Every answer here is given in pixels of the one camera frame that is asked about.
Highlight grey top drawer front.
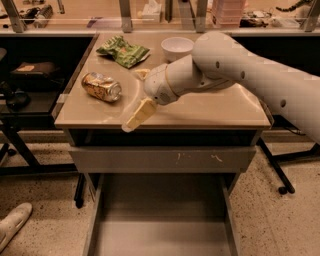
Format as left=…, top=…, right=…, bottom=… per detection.
left=69, top=146, right=256, bottom=173

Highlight white shoe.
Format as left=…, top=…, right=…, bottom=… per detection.
left=0, top=202, right=33, bottom=253

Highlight pink stacked bins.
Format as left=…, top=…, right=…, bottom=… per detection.
left=211, top=0, right=246, bottom=28

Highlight green chip bag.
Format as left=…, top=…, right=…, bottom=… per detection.
left=96, top=35, right=150, bottom=69

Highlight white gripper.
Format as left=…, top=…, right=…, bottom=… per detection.
left=122, top=64, right=178, bottom=132

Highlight white bowl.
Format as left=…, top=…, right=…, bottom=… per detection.
left=161, top=37, right=194, bottom=62

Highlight black headphones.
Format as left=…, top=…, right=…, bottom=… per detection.
left=0, top=81, right=31, bottom=110

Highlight beige drawer cabinet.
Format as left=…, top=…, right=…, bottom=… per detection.
left=54, top=31, right=272, bottom=256

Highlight crushed orange soda can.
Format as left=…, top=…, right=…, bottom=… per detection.
left=81, top=72, right=122, bottom=103

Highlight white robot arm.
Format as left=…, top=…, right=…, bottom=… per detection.
left=122, top=32, right=320, bottom=143

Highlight white tissue box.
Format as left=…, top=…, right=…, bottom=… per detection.
left=142, top=0, right=162, bottom=22

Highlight open grey middle drawer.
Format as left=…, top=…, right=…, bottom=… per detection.
left=82, top=174, right=240, bottom=256

